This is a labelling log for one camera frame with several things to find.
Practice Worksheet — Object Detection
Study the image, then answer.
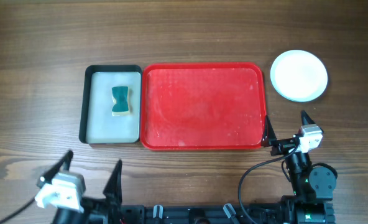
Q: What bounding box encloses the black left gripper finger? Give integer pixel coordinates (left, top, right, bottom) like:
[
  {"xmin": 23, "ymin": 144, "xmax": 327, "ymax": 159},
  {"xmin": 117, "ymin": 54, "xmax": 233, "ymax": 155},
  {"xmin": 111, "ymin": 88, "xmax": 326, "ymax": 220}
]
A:
[
  {"xmin": 36, "ymin": 150, "xmax": 73, "ymax": 189},
  {"xmin": 103, "ymin": 160, "xmax": 122, "ymax": 205}
]

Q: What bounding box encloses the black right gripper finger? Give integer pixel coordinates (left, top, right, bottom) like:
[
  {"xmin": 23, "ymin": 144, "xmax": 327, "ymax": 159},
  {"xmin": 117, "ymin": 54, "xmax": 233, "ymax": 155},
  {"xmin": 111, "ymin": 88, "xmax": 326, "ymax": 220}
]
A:
[
  {"xmin": 301, "ymin": 110, "xmax": 315, "ymax": 126},
  {"xmin": 261, "ymin": 115, "xmax": 277, "ymax": 147}
]

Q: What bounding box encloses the white plate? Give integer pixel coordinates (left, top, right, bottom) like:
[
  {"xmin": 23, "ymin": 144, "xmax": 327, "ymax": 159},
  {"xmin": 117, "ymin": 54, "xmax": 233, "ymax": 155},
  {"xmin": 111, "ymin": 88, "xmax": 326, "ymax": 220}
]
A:
[{"xmin": 270, "ymin": 50, "xmax": 328, "ymax": 103}]

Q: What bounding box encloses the green yellow sponge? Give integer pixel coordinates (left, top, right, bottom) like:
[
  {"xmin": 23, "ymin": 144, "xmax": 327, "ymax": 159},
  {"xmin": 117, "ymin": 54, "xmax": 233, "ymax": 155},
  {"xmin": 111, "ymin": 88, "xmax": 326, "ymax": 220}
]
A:
[{"xmin": 111, "ymin": 86, "xmax": 130, "ymax": 116}]

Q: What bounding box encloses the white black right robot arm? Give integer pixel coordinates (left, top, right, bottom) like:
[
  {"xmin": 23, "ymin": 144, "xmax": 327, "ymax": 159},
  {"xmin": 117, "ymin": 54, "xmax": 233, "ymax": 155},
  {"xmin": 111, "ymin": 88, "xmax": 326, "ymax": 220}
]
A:
[{"xmin": 260, "ymin": 111, "xmax": 338, "ymax": 224}]

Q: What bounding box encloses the black tray with soapy water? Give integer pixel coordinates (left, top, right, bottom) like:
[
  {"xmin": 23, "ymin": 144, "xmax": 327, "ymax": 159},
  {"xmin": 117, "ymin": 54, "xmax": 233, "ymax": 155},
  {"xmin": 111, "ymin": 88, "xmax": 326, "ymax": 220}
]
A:
[{"xmin": 78, "ymin": 65, "xmax": 142, "ymax": 144}]

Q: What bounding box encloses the red plastic tray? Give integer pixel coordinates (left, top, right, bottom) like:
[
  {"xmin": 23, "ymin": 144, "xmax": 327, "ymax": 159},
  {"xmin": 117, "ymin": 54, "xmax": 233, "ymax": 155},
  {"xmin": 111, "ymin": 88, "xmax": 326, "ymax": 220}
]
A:
[{"xmin": 140, "ymin": 62, "xmax": 267, "ymax": 151}]

